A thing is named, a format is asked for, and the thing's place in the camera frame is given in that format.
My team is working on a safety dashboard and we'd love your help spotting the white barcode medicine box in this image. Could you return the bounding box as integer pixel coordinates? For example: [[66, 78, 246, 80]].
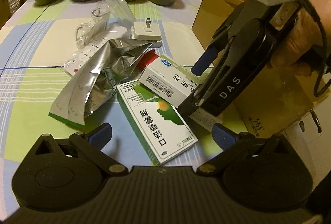
[[139, 55, 202, 109]]

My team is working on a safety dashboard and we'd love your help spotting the green head medicine box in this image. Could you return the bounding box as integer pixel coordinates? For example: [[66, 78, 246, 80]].
[[117, 80, 198, 166]]

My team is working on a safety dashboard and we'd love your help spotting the white remote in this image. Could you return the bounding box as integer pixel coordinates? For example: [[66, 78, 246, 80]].
[[62, 23, 127, 77]]

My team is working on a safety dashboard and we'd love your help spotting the person's right hand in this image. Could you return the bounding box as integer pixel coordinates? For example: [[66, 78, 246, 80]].
[[267, 0, 330, 77]]

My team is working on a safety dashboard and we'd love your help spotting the silver foil bag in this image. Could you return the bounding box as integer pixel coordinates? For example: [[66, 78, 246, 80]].
[[48, 38, 153, 127]]

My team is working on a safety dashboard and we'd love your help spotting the white power adapter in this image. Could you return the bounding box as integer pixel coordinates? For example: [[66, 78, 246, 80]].
[[131, 17, 162, 48]]

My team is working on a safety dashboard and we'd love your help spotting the brown cardboard box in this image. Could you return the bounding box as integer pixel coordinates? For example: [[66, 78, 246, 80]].
[[191, 0, 330, 137]]

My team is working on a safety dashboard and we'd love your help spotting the clear zip bag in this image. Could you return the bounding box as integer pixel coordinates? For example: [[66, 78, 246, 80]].
[[91, 0, 136, 30]]

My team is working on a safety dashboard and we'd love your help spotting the keyring tag in bag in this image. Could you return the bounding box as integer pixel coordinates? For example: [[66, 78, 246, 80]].
[[75, 7, 110, 49]]

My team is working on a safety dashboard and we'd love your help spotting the checked tablecloth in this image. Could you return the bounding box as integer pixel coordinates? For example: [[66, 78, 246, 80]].
[[1, 0, 222, 220]]

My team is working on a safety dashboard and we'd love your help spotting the black cable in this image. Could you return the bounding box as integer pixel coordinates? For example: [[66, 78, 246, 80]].
[[300, 0, 331, 97]]

